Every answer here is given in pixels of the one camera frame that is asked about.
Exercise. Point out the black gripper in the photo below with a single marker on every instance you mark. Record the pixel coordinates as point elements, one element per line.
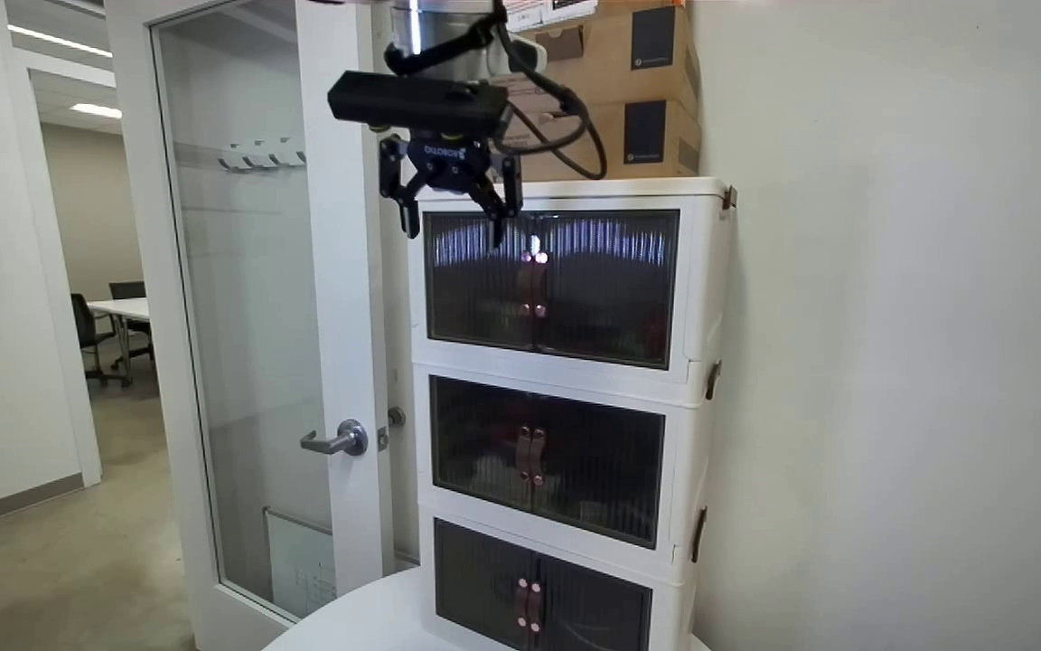
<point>452,165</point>

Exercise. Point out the black office chair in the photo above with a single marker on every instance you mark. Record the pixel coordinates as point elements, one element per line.
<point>92,329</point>

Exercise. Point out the cardboard box with white label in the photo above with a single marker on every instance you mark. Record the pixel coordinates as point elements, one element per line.
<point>605,54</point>

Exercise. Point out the white desk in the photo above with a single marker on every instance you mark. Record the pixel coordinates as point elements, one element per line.
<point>128,309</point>

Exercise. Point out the white three-tier cabinet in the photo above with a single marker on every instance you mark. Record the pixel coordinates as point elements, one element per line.
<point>695,300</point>

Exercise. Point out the ceiling light panel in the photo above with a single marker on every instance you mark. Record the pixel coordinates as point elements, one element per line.
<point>95,110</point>

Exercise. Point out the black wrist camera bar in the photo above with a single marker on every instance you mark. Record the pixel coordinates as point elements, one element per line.
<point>416,99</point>

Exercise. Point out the brown cabinet side latch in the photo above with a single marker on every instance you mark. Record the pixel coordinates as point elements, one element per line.
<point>729,196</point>
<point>700,532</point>
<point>713,380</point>

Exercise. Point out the white coat hook rack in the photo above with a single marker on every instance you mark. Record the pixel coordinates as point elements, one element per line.
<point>262,157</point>

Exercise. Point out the white framed glass door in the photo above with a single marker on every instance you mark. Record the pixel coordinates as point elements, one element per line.
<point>344,300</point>

